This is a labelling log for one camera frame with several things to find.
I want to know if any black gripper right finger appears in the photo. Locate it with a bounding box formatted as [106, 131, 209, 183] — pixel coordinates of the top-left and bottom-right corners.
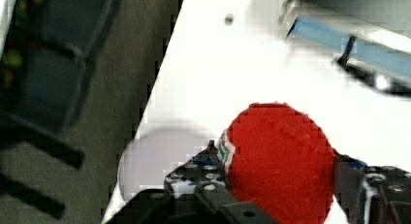
[333, 154, 411, 224]

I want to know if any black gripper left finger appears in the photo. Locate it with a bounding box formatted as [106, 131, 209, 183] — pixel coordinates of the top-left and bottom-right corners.
[163, 140, 232, 199]

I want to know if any large lilac round plate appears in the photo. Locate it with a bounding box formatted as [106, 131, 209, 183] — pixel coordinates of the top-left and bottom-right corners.
[117, 128, 211, 202]

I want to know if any red ketchup bottle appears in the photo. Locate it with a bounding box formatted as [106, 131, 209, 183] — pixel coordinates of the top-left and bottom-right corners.
[216, 103, 336, 224]

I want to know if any blue metal frame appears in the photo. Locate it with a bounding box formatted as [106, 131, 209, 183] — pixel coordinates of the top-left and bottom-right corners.
[0, 0, 125, 220]

